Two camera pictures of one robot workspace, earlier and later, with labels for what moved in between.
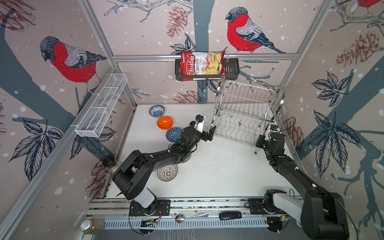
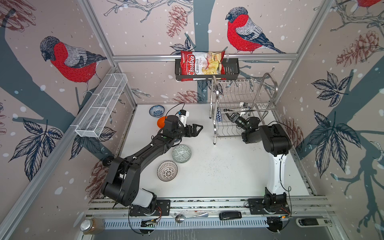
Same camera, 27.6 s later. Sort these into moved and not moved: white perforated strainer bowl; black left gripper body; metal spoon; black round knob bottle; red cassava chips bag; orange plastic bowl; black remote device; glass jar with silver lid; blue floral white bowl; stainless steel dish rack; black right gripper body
Moved: black right gripper body; stainless steel dish rack; black left gripper body
Not moved: black round knob bottle; orange plastic bowl; white perforated strainer bowl; blue floral white bowl; metal spoon; red cassava chips bag; glass jar with silver lid; black remote device
